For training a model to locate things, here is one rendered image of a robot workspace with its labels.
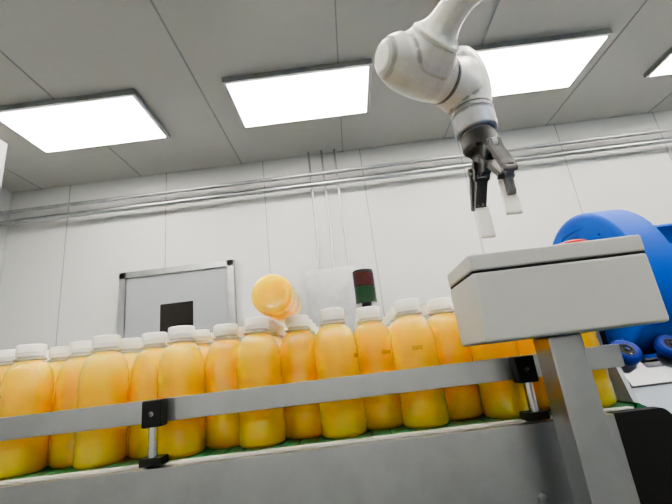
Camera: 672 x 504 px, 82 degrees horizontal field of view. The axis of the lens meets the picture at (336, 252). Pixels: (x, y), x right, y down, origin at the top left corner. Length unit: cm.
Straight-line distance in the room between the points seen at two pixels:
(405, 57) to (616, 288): 53
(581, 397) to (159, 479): 51
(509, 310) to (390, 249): 376
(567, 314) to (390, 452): 27
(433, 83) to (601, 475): 68
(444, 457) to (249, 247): 392
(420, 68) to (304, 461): 69
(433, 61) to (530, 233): 391
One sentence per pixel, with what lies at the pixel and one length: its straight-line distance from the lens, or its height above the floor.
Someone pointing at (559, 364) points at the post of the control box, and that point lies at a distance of 51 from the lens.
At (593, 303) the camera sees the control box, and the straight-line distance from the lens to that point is 51.
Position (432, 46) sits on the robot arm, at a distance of 83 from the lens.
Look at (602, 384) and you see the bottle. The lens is 67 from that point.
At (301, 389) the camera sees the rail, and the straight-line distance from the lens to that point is 56.
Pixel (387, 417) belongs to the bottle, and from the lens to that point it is 61.
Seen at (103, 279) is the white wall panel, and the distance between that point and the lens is 492.
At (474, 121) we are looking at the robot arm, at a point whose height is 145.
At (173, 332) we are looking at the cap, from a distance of 64.
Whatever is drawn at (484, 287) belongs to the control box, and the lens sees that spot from 46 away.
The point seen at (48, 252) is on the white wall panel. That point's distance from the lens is 540.
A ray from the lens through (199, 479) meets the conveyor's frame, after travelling 59.
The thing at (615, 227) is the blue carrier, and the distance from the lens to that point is 84.
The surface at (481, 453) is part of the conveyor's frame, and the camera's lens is 57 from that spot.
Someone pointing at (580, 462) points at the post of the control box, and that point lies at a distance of 53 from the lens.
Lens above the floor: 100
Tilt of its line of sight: 16 degrees up
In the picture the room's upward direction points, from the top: 7 degrees counter-clockwise
